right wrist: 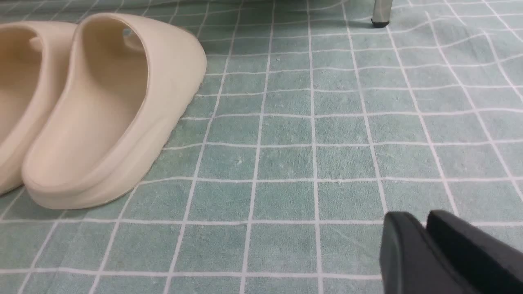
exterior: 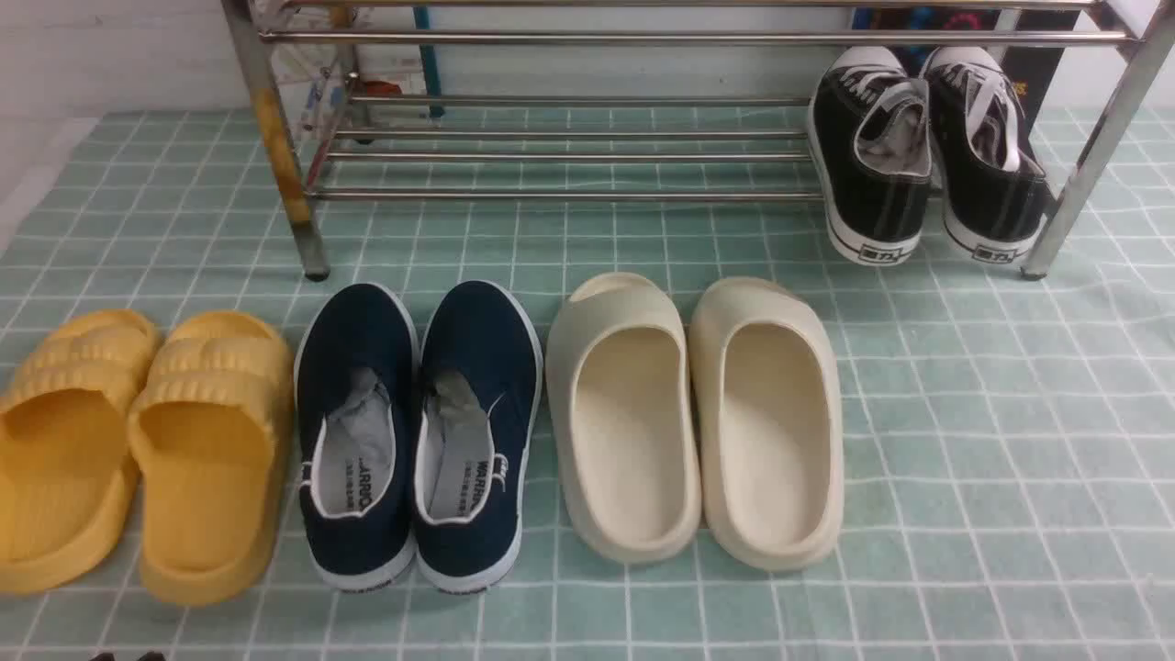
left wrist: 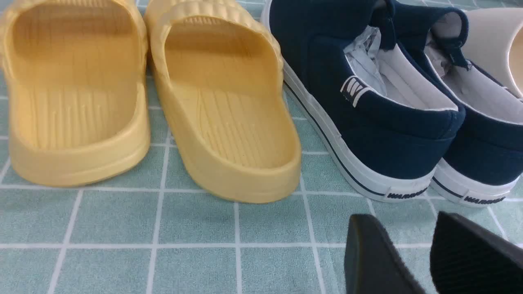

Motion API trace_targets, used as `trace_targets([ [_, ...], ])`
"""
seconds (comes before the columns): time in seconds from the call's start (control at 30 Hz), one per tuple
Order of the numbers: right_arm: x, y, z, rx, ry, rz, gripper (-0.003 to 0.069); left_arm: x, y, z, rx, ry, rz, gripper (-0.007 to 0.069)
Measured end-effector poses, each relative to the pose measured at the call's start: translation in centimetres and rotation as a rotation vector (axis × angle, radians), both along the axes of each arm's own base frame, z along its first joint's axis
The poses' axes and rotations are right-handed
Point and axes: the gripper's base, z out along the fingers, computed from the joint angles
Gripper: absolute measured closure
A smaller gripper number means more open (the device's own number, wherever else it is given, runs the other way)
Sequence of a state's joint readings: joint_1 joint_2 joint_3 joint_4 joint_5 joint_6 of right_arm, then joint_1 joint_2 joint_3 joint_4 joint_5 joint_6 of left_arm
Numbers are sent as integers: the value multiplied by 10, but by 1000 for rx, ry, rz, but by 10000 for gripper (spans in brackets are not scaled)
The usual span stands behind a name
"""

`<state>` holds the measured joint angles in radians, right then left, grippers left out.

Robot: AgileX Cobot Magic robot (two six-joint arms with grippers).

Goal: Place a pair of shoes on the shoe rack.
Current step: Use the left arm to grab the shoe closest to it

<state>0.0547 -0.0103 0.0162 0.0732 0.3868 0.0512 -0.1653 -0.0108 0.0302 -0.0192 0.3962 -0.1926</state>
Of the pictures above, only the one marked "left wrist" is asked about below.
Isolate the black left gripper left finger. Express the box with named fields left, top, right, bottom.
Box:
left=344, top=214, right=426, bottom=294

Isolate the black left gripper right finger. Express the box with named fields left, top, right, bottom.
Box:
left=430, top=212, right=523, bottom=294

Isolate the navy canvas sneaker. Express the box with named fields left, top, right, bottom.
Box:
left=260, top=0, right=465, bottom=203
left=393, top=2, right=523, bottom=208

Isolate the left cream foam slipper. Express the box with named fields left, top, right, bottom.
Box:
left=463, top=7, right=523, bottom=98

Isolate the green checkered floor cloth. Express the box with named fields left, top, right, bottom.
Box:
left=1, top=71, right=522, bottom=294

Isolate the right yellow rubber slipper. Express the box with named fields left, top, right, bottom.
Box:
left=144, top=0, right=302, bottom=203

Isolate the yellow rubber slipper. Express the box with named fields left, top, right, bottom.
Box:
left=144, top=0, right=302, bottom=203
left=1, top=0, right=151, bottom=187

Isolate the left yellow rubber slipper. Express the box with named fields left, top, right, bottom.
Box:
left=1, top=0, right=151, bottom=187

